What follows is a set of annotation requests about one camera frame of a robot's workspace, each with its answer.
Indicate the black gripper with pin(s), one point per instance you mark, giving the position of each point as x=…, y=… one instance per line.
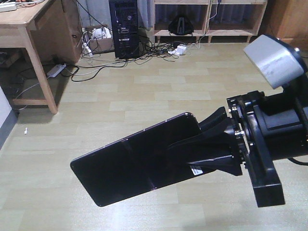
x=273, y=131

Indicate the black foldable smartphone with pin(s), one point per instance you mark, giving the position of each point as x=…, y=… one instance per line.
x=139, y=163

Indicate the wooden desk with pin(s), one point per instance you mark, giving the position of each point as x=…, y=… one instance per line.
x=48, y=30

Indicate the white power adapter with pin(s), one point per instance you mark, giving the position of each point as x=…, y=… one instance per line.
x=180, y=50

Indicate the black wifi router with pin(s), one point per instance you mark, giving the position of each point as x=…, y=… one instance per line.
x=181, y=26

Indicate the wooden open shelf unit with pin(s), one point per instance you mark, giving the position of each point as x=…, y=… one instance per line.
x=210, y=18

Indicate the black computer tower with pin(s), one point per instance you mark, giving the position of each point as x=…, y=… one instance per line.
x=124, y=20

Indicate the white power strip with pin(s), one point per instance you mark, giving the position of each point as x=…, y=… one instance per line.
x=57, y=69

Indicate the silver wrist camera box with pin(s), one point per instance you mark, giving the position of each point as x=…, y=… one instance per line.
x=278, y=62

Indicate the cardboard box with cables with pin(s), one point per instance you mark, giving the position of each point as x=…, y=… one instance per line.
x=96, y=40

